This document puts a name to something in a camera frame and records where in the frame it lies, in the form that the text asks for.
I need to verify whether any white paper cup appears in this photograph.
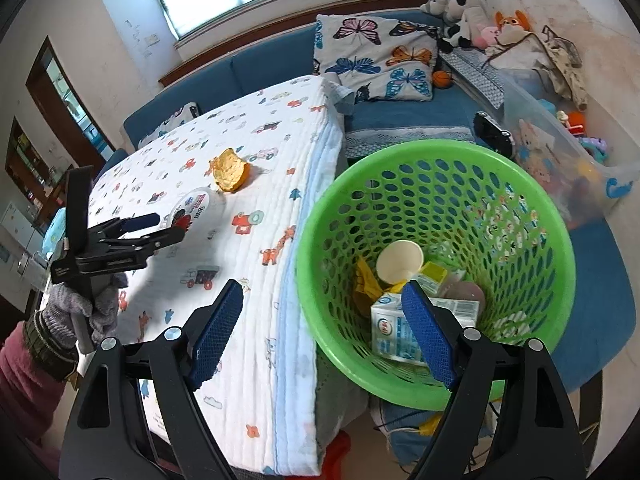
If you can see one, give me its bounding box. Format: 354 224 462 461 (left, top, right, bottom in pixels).
376 240 425 285

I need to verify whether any small white printed pillow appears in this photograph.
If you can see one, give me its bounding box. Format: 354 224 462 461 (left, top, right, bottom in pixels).
137 102 198 148

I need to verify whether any pink plush toy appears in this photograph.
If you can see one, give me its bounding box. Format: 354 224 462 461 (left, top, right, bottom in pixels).
472 25 503 50

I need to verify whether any dark wooden cabinet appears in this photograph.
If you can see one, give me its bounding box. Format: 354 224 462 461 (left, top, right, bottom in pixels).
5 35 116 221

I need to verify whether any white red printed plastic cup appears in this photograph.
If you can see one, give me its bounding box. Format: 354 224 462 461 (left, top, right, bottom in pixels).
162 186 228 231

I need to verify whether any white printed blanket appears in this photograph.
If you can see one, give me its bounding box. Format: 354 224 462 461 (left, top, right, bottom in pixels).
87 75 346 476

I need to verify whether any blue sofa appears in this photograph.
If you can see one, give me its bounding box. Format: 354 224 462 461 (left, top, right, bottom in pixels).
122 10 632 396

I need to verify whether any yellow snack packet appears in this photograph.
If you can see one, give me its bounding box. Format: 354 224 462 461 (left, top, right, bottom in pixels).
355 255 403 303

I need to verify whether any crumpled golden paper wrapper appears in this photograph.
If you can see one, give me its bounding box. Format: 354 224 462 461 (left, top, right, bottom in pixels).
209 148 252 193

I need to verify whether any black plastic object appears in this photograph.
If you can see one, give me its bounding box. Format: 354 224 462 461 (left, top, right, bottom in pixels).
472 110 515 158

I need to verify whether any butterfly print pillow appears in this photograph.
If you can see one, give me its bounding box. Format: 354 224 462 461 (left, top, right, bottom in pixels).
314 14 441 103

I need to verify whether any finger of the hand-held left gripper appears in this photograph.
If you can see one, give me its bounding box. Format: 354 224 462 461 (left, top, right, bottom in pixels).
89 212 161 241
120 226 187 257

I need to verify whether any white blue milk carton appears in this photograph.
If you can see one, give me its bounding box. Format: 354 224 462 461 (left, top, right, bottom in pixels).
371 292 483 367

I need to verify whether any clear plastic storage box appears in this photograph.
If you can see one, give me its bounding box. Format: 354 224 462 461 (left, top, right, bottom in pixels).
500 67 640 231

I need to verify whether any green plastic basket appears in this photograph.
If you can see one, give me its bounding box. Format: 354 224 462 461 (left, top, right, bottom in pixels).
296 140 576 411

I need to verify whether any orange fox plush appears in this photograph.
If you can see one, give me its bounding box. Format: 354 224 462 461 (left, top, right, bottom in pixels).
495 10 531 43

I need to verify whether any grey patterned cloth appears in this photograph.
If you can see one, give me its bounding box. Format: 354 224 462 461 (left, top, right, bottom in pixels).
440 50 506 108

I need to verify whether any person's left forearm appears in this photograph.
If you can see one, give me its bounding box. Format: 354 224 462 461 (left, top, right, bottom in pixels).
0 310 81 461

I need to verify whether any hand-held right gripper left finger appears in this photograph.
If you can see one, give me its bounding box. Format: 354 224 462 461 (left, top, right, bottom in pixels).
59 279 245 480

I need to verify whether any brown round disc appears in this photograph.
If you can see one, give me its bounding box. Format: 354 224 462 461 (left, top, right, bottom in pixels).
447 280 486 318

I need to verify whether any person's left hand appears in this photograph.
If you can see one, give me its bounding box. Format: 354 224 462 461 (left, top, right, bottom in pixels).
39 274 128 356

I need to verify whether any black white cow plush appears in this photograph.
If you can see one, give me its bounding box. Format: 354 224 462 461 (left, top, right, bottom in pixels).
440 0 493 51

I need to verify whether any yellow green drink carton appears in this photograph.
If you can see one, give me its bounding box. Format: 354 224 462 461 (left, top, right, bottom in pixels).
417 262 448 292

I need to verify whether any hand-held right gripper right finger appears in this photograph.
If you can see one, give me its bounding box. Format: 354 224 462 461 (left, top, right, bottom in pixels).
401 280 588 480

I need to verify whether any teal cloth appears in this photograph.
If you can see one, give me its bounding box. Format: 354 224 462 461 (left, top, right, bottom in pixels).
42 207 68 256

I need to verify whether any purple plastic toy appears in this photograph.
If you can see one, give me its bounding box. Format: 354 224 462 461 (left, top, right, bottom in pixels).
580 135 610 162

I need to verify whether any red plastic stool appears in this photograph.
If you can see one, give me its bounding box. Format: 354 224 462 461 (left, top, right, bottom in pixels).
320 432 351 480

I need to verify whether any beige printed cloth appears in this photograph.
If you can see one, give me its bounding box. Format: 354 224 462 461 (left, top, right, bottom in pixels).
487 25 591 111

